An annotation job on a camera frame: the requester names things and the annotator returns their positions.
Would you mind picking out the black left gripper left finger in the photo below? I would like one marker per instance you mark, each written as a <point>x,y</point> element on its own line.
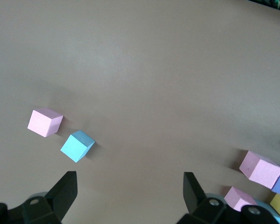
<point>44,210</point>

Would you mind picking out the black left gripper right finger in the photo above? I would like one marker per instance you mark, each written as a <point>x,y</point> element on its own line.
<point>207,210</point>

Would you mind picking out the pink foam cube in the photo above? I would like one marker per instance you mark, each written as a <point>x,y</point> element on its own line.
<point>238,198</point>
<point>43,121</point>
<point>262,171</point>

